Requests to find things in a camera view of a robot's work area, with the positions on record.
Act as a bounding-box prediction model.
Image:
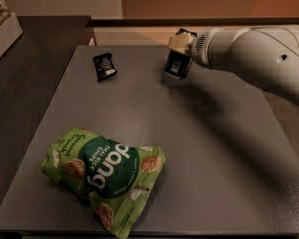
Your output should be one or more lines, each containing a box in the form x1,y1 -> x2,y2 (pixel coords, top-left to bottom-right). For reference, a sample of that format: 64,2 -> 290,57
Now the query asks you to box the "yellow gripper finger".
168,33 -> 193,55

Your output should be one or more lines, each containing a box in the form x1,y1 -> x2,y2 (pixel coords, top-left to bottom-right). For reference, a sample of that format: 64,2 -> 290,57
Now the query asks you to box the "blue pepsi can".
165,28 -> 197,79

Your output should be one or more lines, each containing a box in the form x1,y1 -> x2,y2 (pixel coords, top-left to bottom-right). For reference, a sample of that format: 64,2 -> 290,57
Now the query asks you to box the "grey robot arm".
165,25 -> 299,107

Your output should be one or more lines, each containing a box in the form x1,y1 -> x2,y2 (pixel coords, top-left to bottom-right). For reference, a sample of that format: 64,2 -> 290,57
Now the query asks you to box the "black snack bar wrapper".
93,53 -> 117,81

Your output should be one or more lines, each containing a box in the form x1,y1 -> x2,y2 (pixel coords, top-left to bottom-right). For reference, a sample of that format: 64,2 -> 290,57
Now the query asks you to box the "green dang chips bag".
41,127 -> 165,239

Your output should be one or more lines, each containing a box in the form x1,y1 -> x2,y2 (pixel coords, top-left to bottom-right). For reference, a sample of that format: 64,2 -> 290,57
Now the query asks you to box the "dark side table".
0,16 -> 91,205

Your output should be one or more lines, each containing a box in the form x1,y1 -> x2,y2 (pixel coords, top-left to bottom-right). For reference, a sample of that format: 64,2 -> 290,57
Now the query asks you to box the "white box with snacks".
0,0 -> 24,69

